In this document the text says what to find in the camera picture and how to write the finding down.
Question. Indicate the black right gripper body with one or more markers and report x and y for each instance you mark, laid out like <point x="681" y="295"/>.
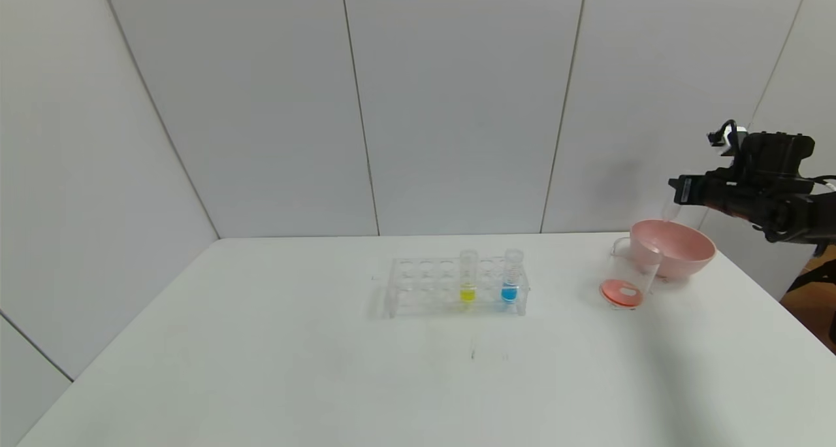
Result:
<point x="685" y="189"/>

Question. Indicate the clear acrylic test tube rack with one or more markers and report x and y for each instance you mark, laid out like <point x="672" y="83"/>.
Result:
<point x="431" y="283"/>

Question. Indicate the black stand leg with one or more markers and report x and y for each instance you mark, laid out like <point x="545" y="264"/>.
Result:
<point x="816" y="275"/>

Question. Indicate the pink bowl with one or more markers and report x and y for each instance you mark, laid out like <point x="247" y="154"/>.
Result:
<point x="682" y="251"/>

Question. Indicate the test tube with yellow pigment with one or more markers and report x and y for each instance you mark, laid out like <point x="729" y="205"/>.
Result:
<point x="467" y="283"/>

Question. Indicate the test tube with blue pigment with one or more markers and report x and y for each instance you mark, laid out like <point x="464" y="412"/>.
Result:
<point x="511" y="280"/>

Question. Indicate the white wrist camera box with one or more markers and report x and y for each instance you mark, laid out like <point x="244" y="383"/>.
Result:
<point x="739" y="132"/>

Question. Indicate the clear plastic beaker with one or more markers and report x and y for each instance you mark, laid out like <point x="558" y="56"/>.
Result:
<point x="620" y="293"/>

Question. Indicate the test tube with red pigment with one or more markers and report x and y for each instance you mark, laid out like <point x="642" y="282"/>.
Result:
<point x="671" y="210"/>

